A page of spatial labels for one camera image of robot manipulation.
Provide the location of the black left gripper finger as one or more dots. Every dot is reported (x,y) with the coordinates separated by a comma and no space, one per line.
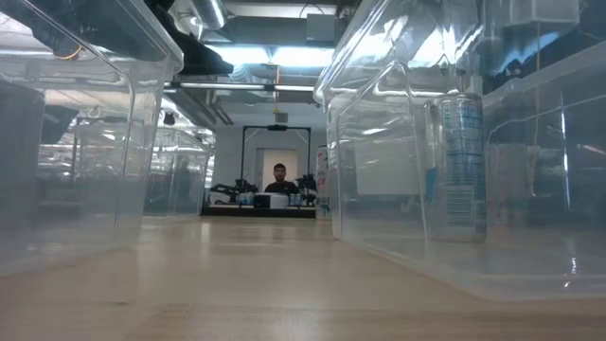
(203,61)

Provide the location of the blue silver Red Bull can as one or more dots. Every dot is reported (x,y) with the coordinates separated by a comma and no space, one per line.
(429,187)
(461,156)

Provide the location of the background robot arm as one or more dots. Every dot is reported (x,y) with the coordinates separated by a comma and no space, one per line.
(234,192)
(307,189)

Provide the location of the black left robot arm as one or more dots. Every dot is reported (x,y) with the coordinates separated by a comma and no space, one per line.
(104,28)

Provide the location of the long ceiling strip light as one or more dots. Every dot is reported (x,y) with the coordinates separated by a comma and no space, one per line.
(222,86)

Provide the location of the grey ceiling box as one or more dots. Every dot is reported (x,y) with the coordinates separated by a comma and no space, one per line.
(322,28)

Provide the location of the person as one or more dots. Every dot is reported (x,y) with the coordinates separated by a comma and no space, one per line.
(281,182)

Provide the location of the white box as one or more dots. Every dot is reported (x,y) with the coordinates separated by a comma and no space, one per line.
(272,200)

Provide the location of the black background table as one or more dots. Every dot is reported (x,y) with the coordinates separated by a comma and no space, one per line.
(255,212)

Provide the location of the Celsius Peach Vibe can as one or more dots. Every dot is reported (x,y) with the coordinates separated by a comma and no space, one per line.
(322,182)

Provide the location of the silver ventilation duct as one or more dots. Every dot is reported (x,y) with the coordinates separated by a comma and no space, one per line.
(208,14)

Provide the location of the black dome camera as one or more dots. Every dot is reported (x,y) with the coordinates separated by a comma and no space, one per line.
(169,118)

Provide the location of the grey wall sign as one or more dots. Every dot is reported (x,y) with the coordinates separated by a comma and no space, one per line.
(281,117)

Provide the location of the black portal frame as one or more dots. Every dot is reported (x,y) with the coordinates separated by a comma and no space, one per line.
(243,156)

